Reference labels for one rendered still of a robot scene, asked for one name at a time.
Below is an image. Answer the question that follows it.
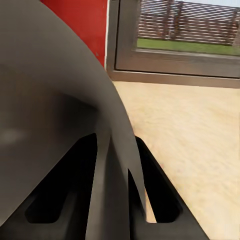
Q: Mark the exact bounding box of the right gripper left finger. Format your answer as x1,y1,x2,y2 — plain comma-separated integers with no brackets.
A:
0,133,98,240

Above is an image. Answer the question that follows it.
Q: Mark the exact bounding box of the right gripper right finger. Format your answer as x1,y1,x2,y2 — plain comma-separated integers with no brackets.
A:
128,136,210,240

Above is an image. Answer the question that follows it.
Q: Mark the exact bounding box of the paper coffee filter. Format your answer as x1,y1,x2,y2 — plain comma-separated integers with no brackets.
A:
0,0,147,240

